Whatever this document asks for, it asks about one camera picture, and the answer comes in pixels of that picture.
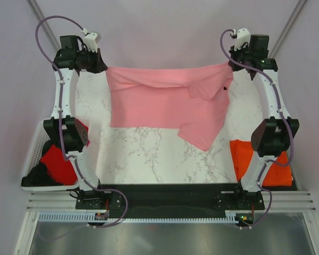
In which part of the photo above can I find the pink polo shirt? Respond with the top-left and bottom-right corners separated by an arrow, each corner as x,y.
106,63 -> 233,151

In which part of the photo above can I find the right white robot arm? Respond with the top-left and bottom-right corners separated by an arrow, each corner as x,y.
226,28 -> 299,209

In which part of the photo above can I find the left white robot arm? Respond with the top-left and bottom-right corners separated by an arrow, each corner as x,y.
43,32 -> 107,192

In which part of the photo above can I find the white plastic laundry basket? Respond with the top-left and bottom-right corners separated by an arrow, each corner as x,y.
21,121 -> 79,192

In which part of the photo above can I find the folded orange t shirt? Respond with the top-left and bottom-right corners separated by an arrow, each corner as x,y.
230,140 -> 293,187

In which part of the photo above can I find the red t shirt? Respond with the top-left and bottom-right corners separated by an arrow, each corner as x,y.
39,119 -> 93,186

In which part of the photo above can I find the black t shirt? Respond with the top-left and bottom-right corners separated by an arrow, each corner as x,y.
21,140 -> 62,187

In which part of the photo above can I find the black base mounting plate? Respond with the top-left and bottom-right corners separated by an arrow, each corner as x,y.
75,183 -> 265,220

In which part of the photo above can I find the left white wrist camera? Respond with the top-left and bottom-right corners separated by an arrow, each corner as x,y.
81,28 -> 101,53

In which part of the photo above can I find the left aluminium frame post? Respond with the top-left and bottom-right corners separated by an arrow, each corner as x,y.
26,0 -> 60,52

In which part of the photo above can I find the aluminium frame post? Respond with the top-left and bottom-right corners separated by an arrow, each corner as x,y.
269,0 -> 308,58
26,0 -> 60,52

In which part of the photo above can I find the right aluminium frame post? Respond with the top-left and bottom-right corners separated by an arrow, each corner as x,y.
269,0 -> 308,58

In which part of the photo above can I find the aluminium rail profile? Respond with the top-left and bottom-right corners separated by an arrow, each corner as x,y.
27,191 -> 316,213

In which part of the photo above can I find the white slotted cable duct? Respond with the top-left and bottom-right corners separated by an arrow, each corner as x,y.
38,210 -> 238,224

